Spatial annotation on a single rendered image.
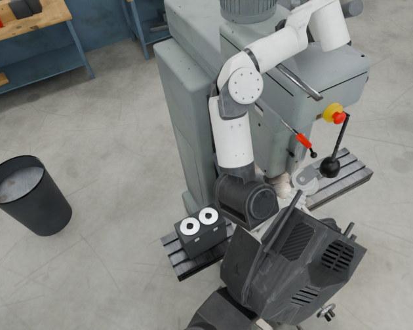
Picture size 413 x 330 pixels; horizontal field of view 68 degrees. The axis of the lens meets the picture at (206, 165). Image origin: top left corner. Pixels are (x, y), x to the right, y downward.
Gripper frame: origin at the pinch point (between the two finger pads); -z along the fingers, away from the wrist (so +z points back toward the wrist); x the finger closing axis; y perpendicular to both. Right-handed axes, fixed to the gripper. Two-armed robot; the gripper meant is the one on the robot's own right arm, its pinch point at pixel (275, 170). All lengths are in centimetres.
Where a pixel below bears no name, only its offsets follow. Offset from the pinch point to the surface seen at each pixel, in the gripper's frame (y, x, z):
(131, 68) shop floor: 120, 118, -312
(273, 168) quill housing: -15.8, 4.8, 11.3
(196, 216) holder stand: 11.6, 39.8, 11.7
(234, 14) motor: -69, 15, -15
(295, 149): -27.3, -2.8, 12.8
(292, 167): -16.1, -3.0, 12.6
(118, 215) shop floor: 123, 118, -69
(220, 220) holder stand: 11.7, 29.0, 16.1
